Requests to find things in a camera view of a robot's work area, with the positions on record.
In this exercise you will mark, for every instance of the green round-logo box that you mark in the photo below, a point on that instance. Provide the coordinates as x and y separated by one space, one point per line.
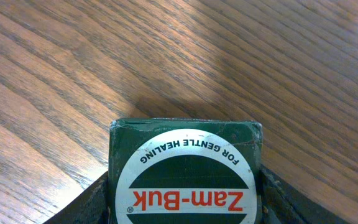
184 171

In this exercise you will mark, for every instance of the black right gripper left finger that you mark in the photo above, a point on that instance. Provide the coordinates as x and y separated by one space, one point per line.
91 206

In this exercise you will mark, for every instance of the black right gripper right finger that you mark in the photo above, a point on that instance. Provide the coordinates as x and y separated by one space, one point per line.
282 203

